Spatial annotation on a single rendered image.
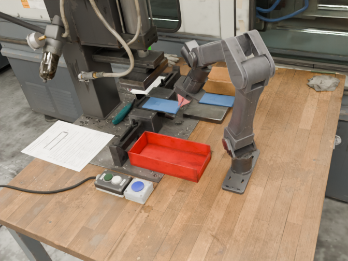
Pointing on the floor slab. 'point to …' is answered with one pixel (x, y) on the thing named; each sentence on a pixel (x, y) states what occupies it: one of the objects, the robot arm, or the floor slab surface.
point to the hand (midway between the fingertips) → (180, 104)
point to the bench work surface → (196, 192)
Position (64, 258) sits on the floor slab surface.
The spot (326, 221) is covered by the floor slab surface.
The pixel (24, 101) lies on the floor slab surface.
